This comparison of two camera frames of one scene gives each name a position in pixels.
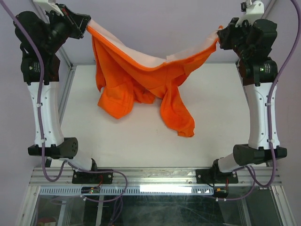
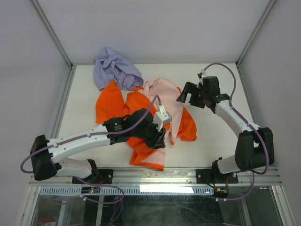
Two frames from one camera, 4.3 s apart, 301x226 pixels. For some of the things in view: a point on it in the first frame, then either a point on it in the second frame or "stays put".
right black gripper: x=225 y=34 to x=192 y=88
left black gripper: x=77 y=23 to x=156 y=140
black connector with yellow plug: x=221 y=192 stays put
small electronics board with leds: x=90 y=189 stays put
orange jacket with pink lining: x=124 y=77 to x=111 y=102
